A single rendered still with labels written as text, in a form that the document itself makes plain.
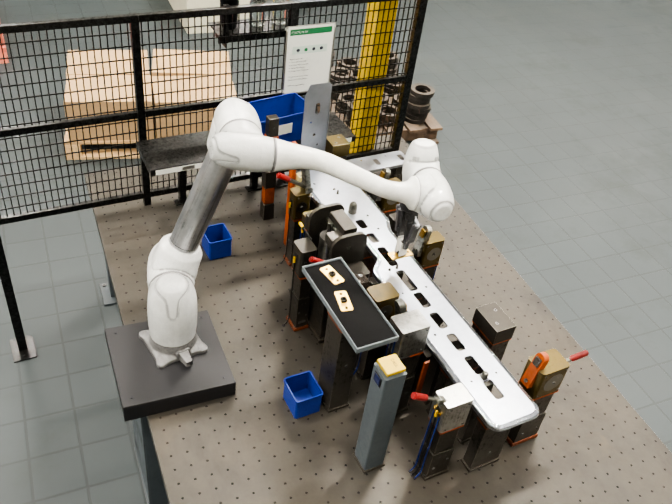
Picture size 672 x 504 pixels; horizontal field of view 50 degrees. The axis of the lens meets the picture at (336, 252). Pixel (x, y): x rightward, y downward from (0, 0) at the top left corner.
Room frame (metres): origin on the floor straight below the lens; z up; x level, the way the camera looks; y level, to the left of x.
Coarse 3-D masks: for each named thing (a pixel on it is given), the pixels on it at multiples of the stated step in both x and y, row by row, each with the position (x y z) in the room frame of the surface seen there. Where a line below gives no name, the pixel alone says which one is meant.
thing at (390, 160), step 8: (392, 152) 2.69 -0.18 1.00; (400, 152) 2.70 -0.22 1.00; (352, 160) 2.58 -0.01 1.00; (368, 160) 2.60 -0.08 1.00; (384, 160) 2.62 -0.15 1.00; (392, 160) 2.63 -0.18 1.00; (400, 160) 2.64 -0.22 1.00; (368, 168) 2.54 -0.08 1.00; (376, 168) 2.55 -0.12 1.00; (392, 168) 2.58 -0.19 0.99
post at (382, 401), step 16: (384, 384) 1.30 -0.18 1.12; (400, 384) 1.32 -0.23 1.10; (368, 400) 1.34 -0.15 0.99; (384, 400) 1.30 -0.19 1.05; (368, 416) 1.33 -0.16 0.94; (384, 416) 1.31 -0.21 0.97; (368, 432) 1.31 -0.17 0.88; (384, 432) 1.31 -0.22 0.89; (368, 448) 1.30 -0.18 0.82; (384, 448) 1.32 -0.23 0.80; (368, 464) 1.30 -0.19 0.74; (384, 464) 1.33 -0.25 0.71
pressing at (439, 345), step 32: (320, 192) 2.32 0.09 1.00; (352, 192) 2.35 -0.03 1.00; (384, 224) 2.17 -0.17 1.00; (448, 320) 1.71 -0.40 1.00; (448, 352) 1.56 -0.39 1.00; (480, 352) 1.58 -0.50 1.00; (480, 384) 1.45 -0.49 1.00; (512, 384) 1.47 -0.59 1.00; (480, 416) 1.34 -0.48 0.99; (512, 416) 1.35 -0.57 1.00
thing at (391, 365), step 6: (378, 360) 1.35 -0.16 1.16; (384, 360) 1.35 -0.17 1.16; (390, 360) 1.35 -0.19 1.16; (396, 360) 1.35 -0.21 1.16; (384, 366) 1.33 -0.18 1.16; (390, 366) 1.33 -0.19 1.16; (396, 366) 1.33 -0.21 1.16; (402, 366) 1.34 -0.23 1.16; (384, 372) 1.31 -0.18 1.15; (390, 372) 1.31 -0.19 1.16; (396, 372) 1.31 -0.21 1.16
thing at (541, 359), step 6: (540, 354) 1.51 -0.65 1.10; (546, 354) 1.51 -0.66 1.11; (534, 360) 1.51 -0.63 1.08; (540, 360) 1.49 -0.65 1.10; (546, 360) 1.50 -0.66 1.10; (534, 366) 1.50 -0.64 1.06; (540, 366) 1.49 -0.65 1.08; (528, 372) 1.50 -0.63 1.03; (534, 372) 1.49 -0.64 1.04; (522, 378) 1.51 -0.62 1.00; (528, 378) 1.49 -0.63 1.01; (534, 378) 1.48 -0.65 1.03; (528, 384) 1.48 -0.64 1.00
